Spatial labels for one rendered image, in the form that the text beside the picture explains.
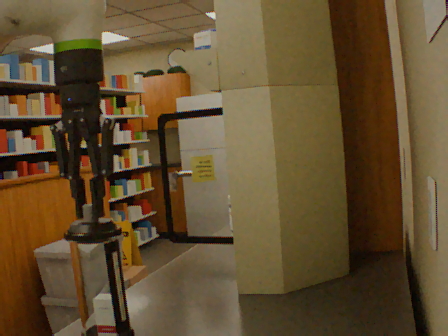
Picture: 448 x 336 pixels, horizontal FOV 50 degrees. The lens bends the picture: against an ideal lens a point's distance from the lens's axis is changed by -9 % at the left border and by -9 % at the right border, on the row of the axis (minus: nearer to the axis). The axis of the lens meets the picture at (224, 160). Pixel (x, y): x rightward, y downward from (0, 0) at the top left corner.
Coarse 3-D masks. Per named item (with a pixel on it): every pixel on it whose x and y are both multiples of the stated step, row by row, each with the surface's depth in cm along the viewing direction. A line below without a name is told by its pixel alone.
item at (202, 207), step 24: (192, 120) 153; (216, 120) 150; (168, 144) 158; (192, 144) 154; (216, 144) 151; (168, 168) 158; (192, 168) 155; (216, 168) 151; (192, 192) 155; (216, 192) 152; (192, 216) 156; (216, 216) 153
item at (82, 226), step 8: (88, 208) 88; (88, 216) 88; (72, 224) 88; (80, 224) 87; (88, 224) 86; (96, 224) 86; (104, 224) 87; (112, 224) 89; (72, 232) 86; (80, 232) 85; (88, 232) 85; (96, 232) 86
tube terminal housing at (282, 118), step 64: (256, 0) 112; (320, 0) 119; (256, 64) 113; (320, 64) 119; (256, 128) 114; (320, 128) 119; (256, 192) 115; (320, 192) 119; (256, 256) 116; (320, 256) 120
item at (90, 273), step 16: (96, 240) 85; (112, 240) 88; (80, 256) 86; (96, 256) 86; (80, 272) 86; (96, 272) 86; (80, 288) 87; (96, 288) 86; (80, 304) 87; (96, 304) 86; (112, 304) 87; (96, 320) 86; (112, 320) 87
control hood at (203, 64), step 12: (216, 48) 116; (180, 60) 118; (192, 60) 117; (204, 60) 116; (216, 60) 115; (192, 72) 117; (204, 72) 116; (216, 72) 116; (204, 84) 117; (216, 84) 116
